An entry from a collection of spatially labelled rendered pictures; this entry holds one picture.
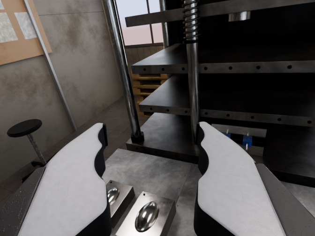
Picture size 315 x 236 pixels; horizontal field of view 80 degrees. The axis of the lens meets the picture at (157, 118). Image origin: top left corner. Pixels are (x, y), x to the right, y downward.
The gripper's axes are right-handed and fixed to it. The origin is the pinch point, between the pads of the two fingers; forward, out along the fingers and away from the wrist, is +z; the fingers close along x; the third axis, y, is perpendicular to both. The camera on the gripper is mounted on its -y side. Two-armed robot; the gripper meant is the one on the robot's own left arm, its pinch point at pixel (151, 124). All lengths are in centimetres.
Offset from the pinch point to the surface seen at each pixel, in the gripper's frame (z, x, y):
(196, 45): 80, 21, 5
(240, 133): 73, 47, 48
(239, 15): 100, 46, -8
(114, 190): 51, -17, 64
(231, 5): 80, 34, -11
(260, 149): 68, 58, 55
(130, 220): 34, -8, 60
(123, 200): 44, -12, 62
